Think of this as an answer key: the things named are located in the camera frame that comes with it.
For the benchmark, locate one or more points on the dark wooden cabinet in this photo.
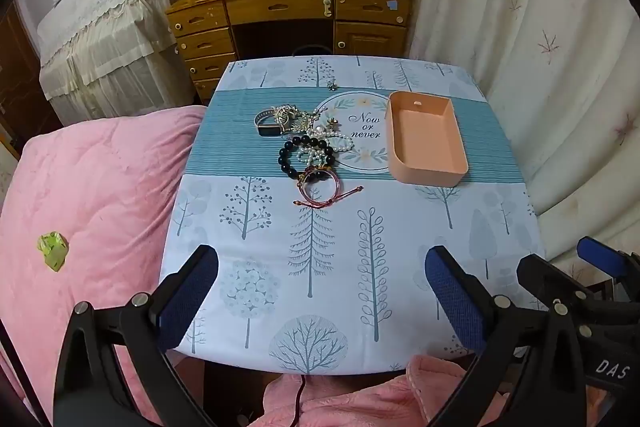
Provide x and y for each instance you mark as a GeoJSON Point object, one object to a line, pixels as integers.
{"type": "Point", "coordinates": [22, 77]}

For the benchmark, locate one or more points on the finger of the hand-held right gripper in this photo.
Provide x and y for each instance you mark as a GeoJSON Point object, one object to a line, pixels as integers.
{"type": "Point", "coordinates": [545, 274]}
{"type": "Point", "coordinates": [600, 254]}

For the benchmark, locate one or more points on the pink quilted blanket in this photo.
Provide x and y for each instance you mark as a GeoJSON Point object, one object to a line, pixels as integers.
{"type": "Point", "coordinates": [95, 207]}

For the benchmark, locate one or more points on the lace covered cabinet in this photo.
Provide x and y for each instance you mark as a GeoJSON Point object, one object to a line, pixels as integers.
{"type": "Point", "coordinates": [100, 32]}

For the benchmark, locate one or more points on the silver band watch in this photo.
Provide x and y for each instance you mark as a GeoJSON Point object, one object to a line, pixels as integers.
{"type": "Point", "coordinates": [265, 129]}

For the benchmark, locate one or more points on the green crumpled wrapper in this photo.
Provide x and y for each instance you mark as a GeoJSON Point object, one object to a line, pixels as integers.
{"type": "Point", "coordinates": [52, 249]}

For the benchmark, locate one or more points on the tree print tablecloth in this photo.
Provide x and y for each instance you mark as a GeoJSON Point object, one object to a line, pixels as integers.
{"type": "Point", "coordinates": [260, 232]}

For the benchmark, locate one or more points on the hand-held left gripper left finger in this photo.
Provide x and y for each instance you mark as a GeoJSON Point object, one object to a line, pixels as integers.
{"type": "Point", "coordinates": [187, 297]}

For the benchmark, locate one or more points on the green adhesive hook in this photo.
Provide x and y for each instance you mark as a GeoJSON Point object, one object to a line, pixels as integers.
{"type": "Point", "coordinates": [327, 6]}

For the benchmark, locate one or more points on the pink plastic box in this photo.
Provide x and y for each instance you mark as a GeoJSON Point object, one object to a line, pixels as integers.
{"type": "Point", "coordinates": [425, 142]}

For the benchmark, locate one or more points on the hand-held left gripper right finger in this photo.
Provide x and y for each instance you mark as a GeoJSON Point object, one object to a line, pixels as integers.
{"type": "Point", "coordinates": [452, 297]}

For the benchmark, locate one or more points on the white leaf print curtain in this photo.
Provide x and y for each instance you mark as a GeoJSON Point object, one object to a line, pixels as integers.
{"type": "Point", "coordinates": [525, 22]}

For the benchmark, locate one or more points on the wooden desk with drawers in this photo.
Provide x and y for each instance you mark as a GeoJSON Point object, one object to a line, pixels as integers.
{"type": "Point", "coordinates": [280, 9]}

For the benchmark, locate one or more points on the pink fleece garment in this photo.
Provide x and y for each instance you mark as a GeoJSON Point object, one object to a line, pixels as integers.
{"type": "Point", "coordinates": [360, 397]}

